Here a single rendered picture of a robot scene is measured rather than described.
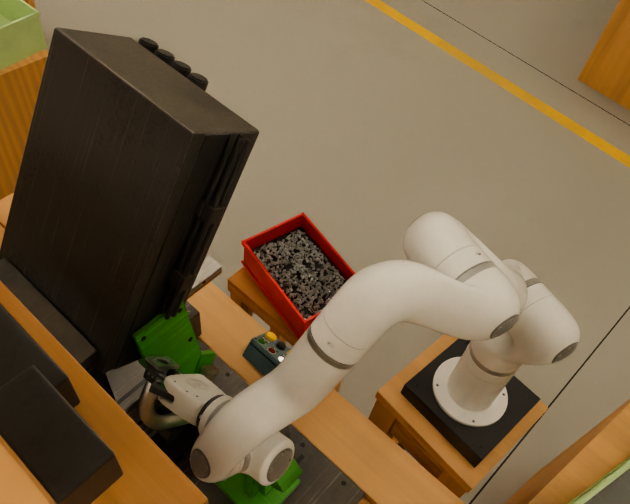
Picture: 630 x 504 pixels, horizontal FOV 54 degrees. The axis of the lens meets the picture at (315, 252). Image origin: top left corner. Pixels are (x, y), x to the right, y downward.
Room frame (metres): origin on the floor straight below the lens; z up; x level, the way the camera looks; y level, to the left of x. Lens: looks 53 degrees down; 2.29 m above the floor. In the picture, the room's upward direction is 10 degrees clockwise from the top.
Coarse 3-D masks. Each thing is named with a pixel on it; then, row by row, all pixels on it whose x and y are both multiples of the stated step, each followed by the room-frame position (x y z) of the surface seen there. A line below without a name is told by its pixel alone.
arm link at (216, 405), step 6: (222, 396) 0.43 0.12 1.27; (228, 396) 0.43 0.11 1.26; (216, 402) 0.41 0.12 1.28; (222, 402) 0.42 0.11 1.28; (210, 408) 0.40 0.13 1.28; (216, 408) 0.40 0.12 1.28; (204, 414) 0.39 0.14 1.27; (210, 414) 0.39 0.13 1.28; (204, 420) 0.38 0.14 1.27; (198, 426) 0.38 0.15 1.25; (204, 426) 0.37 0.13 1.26
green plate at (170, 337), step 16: (160, 320) 0.56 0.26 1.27; (176, 320) 0.58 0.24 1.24; (144, 336) 0.52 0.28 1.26; (160, 336) 0.54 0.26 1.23; (176, 336) 0.56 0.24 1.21; (192, 336) 0.58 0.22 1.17; (144, 352) 0.51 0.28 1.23; (160, 352) 0.53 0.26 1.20; (176, 352) 0.55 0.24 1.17; (192, 352) 0.57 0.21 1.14; (192, 368) 0.55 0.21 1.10
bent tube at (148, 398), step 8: (152, 360) 0.50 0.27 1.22; (160, 360) 0.51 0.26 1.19; (168, 360) 0.51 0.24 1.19; (160, 368) 0.48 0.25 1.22; (168, 368) 0.49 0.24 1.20; (176, 368) 0.50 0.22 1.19; (144, 392) 0.45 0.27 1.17; (144, 400) 0.44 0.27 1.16; (152, 400) 0.45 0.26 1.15; (144, 408) 0.43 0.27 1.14; (152, 408) 0.44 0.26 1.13; (144, 416) 0.42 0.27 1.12; (152, 416) 0.43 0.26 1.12; (160, 416) 0.44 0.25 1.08; (168, 416) 0.45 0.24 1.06; (176, 416) 0.46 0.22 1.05; (152, 424) 0.42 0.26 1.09; (160, 424) 0.43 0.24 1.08; (168, 424) 0.44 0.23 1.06; (176, 424) 0.45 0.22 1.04; (184, 424) 0.46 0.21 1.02
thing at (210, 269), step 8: (208, 256) 0.82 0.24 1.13; (208, 264) 0.80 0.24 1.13; (216, 264) 0.80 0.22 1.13; (200, 272) 0.77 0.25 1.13; (208, 272) 0.77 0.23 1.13; (216, 272) 0.78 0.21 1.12; (200, 280) 0.75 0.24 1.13; (208, 280) 0.76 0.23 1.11; (192, 288) 0.72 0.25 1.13; (200, 288) 0.74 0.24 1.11
